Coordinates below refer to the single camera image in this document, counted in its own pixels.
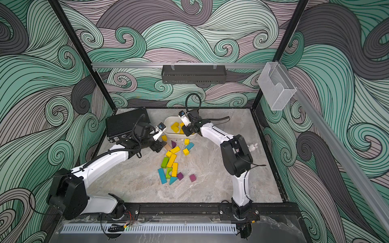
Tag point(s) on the purple triangle block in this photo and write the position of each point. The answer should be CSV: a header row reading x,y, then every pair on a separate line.
x,y
173,144

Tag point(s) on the yellow small cube block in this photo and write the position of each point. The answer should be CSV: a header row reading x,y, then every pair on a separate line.
x,y
186,152

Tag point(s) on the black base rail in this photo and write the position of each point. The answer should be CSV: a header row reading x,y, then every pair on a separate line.
x,y
214,210

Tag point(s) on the clear acrylic wall holder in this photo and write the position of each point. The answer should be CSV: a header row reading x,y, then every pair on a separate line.
x,y
276,85

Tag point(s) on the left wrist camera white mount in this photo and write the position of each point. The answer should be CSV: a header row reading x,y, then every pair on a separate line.
x,y
159,130

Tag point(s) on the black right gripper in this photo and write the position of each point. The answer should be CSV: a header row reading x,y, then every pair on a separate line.
x,y
186,131

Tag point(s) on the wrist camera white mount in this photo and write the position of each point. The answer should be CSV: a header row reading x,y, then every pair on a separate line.
x,y
184,118
159,130

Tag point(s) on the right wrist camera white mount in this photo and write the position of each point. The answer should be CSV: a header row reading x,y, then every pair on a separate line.
x,y
184,118

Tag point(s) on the white slotted cable duct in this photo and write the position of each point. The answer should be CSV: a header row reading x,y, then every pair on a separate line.
x,y
151,228

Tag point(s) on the yellow slanted long block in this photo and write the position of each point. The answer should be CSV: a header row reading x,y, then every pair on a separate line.
x,y
172,151

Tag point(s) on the yellow upright long block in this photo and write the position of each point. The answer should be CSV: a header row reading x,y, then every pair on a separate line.
x,y
171,160

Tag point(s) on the black wall-mounted tray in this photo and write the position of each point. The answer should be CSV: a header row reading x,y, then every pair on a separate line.
x,y
194,74

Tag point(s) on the black aluminium carrying case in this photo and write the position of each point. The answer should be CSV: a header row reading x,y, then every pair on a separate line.
x,y
120,126

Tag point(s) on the green rectangular block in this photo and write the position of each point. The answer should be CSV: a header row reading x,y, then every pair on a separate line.
x,y
165,162

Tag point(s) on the light green arch block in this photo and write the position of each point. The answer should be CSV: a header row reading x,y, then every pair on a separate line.
x,y
168,173

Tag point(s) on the teal triangle block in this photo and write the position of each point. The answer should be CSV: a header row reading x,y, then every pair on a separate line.
x,y
172,180

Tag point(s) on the white plastic tub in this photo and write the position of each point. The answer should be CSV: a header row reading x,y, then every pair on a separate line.
x,y
170,134

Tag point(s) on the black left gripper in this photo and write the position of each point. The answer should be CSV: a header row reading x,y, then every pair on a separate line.
x,y
158,146

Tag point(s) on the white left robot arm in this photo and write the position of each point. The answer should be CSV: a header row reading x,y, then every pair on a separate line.
x,y
68,190

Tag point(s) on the pink and white toy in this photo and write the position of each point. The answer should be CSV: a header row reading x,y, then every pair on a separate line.
x,y
253,147

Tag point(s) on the magenta cube block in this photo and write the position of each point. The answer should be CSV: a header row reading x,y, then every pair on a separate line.
x,y
192,178

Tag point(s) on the purple cube block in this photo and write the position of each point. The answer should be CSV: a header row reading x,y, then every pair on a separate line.
x,y
180,176

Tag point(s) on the natural wood rectangular block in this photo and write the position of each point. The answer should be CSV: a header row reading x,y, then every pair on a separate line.
x,y
167,147

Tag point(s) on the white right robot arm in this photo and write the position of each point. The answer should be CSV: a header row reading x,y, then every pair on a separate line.
x,y
237,160

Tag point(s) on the teal long block at left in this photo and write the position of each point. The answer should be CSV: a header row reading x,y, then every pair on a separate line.
x,y
162,176

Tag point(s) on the teal short block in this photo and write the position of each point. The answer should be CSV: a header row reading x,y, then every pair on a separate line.
x,y
190,146

